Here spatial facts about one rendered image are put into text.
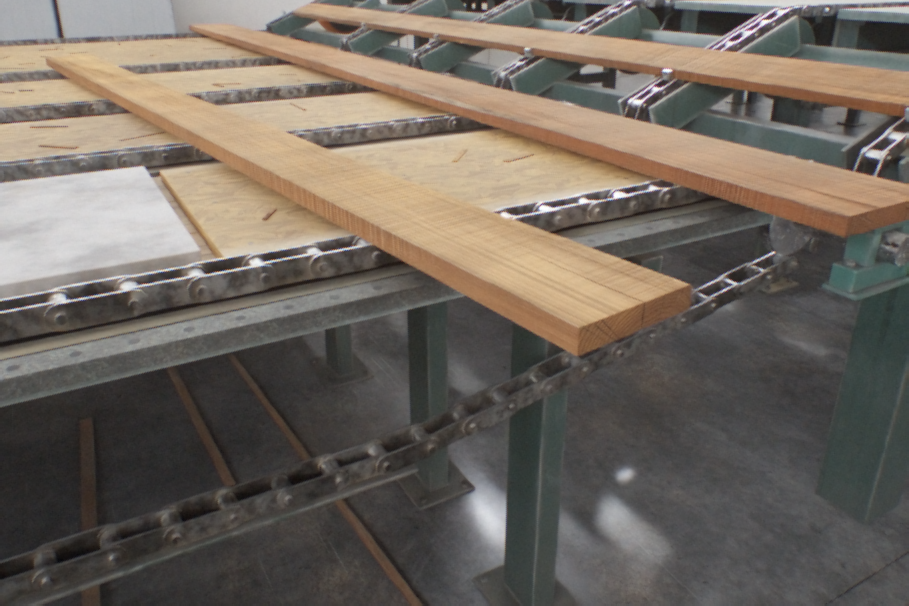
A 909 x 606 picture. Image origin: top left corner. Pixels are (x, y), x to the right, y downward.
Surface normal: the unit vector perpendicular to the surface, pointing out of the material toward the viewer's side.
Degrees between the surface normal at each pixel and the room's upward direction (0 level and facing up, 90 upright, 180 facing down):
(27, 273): 0
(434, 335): 90
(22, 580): 90
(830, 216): 90
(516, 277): 0
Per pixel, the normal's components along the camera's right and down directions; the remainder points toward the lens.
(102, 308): 0.49, 0.33
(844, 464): -0.87, 0.18
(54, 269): 0.00, -0.93
